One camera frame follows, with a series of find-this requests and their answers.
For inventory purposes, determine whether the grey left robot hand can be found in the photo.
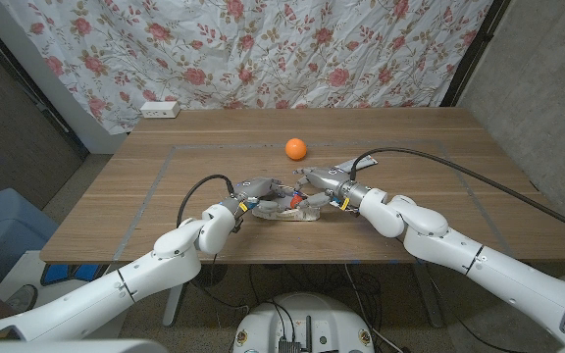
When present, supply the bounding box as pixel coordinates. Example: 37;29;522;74
221;176;288;214

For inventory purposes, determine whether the white toothpaste tube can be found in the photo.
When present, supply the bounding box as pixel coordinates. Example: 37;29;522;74
334;154;379;174

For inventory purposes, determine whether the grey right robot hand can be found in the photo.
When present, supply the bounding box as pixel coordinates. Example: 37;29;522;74
291;166;370;210

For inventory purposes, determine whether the beige patterned pen bag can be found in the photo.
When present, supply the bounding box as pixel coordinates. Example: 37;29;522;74
251;188;321;223

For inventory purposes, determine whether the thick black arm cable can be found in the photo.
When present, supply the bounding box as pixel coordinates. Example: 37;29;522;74
349;146;565;241
177;174;237;229

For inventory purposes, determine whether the white robot torso edge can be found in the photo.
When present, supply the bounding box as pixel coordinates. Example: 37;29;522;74
0;337;169;353

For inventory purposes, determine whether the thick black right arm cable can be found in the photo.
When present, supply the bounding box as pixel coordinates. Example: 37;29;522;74
349;146;565;241

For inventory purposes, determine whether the blue plastic bin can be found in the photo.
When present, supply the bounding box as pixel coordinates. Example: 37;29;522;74
0;187;61;295

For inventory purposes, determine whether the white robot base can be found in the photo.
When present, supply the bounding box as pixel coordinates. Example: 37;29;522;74
231;292;376;353

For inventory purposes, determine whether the white power strip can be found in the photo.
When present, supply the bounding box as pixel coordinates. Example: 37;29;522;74
139;100;181;120

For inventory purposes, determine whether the white table leg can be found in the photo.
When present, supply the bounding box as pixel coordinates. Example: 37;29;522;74
162;283;185;328

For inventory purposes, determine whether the black round disc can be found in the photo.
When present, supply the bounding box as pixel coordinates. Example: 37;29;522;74
196;263;229;289

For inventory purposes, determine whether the grey shoe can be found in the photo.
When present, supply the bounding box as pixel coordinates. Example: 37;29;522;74
5;283;39;315

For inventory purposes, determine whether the orange fruit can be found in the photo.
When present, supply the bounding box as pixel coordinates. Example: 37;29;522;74
284;137;309;162

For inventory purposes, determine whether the floral print backdrop curtain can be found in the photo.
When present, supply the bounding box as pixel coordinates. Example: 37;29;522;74
0;0;494;136

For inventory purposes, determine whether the grey table leg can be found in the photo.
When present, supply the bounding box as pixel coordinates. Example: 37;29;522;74
412;263;445;328

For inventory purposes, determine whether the grey tape outline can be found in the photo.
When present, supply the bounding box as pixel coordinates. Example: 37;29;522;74
113;139;517;261

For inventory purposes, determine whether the black backdrop pole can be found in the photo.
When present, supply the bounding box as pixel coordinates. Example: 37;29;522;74
439;0;512;108
0;9;90;158

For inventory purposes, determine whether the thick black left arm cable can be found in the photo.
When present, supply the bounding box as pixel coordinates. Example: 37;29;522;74
177;174;237;229

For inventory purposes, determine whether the white and blue floor box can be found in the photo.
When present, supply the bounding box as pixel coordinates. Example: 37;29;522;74
0;249;117;315

